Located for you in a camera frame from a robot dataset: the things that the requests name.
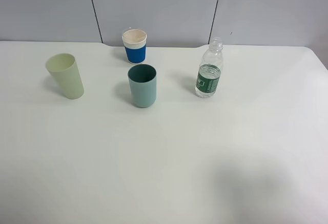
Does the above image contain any teal plastic cup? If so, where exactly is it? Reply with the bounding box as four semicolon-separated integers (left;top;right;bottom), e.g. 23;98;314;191
128;64;157;108

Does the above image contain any clear bottle green label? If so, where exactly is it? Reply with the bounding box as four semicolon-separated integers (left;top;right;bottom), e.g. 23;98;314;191
195;37;223;98

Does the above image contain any blue sleeved paper cup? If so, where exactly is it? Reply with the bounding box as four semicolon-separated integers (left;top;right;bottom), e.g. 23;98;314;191
122;28;147;65

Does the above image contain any pale green plastic cup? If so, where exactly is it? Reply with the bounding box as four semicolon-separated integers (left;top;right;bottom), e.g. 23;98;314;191
45;53;84;99

